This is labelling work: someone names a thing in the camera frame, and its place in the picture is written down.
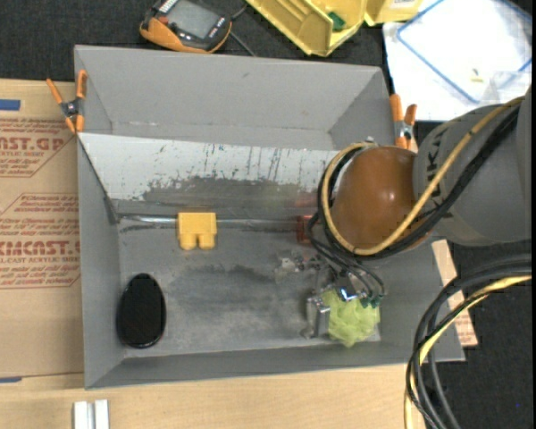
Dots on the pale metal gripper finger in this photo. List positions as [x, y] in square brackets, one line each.
[320, 311]

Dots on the yellow-green mesh sponge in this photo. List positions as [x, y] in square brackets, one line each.
[355, 324]

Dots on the orange translucent small object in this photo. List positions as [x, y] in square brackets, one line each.
[304, 230]

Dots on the grey metal bin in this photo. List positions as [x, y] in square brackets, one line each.
[232, 293]

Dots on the yellow toy building block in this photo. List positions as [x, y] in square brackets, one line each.
[196, 230]

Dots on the black oval object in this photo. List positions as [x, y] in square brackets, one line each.
[140, 311]

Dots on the brown cardboard board red print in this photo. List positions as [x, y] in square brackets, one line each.
[36, 284]

